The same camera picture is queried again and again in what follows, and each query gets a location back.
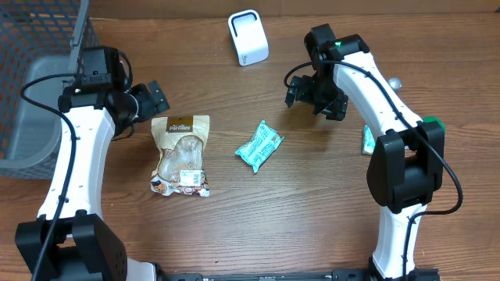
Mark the teal tissue pack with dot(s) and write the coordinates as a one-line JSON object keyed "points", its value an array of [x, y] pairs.
{"points": [[265, 141]]}

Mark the white barcode scanner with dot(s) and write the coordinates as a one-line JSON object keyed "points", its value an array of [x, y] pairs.
{"points": [[248, 36]]}

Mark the small Kleenex tissue pack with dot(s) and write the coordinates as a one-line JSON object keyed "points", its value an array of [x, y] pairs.
{"points": [[368, 141]]}

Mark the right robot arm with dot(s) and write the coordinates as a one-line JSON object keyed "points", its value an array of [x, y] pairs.
{"points": [[407, 163]]}

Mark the brown snack packet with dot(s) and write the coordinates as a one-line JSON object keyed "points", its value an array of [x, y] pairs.
{"points": [[181, 142]]}

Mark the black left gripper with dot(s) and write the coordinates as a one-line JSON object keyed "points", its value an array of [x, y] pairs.
{"points": [[147, 107]]}

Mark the grey plastic mesh basket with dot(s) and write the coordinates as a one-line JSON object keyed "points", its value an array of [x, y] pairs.
{"points": [[38, 39]]}

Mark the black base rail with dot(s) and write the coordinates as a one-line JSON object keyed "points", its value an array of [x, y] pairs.
{"points": [[265, 277]]}

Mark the clear bottle with silver cap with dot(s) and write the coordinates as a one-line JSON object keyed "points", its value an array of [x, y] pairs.
{"points": [[395, 84]]}

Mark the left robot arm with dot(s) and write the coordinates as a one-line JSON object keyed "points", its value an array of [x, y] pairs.
{"points": [[69, 239]]}

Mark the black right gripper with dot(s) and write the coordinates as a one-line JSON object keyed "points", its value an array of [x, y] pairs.
{"points": [[338, 110]]}

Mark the green lid jar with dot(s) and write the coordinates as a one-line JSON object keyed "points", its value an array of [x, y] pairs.
{"points": [[431, 119]]}

